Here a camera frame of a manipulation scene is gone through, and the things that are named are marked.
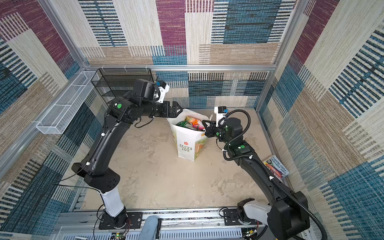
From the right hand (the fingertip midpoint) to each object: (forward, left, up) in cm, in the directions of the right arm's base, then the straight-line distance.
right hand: (202, 123), depth 75 cm
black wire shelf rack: (+40, +58, -2) cm, 71 cm away
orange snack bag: (+8, +3, -9) cm, 12 cm away
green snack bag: (+10, +9, -11) cm, 17 cm away
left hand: (+1, +12, +11) cm, 16 cm away
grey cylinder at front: (-41, +26, -25) cm, 54 cm away
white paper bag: (-4, +7, -11) cm, 14 cm away
